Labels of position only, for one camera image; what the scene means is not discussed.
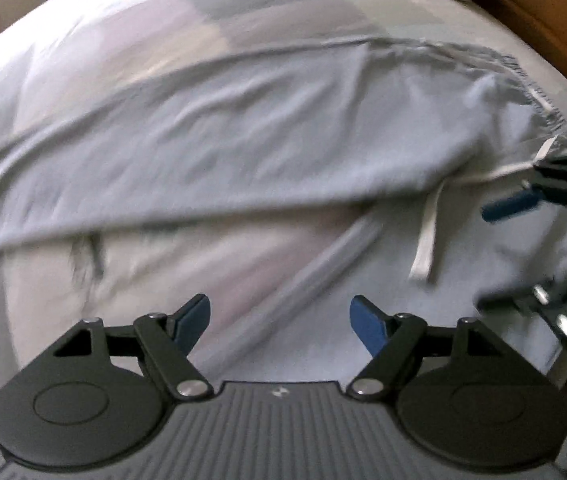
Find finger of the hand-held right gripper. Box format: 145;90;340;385
478;260;567;352
481;152;567;223

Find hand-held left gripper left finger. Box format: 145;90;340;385
53;294;214;401

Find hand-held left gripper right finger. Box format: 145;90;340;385
347;295;510;402

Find light grey pants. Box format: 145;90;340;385
0;40;567;391

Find bed with striped sheet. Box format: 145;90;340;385
0;0;567;461

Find wooden headboard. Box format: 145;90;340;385
473;0;567;126

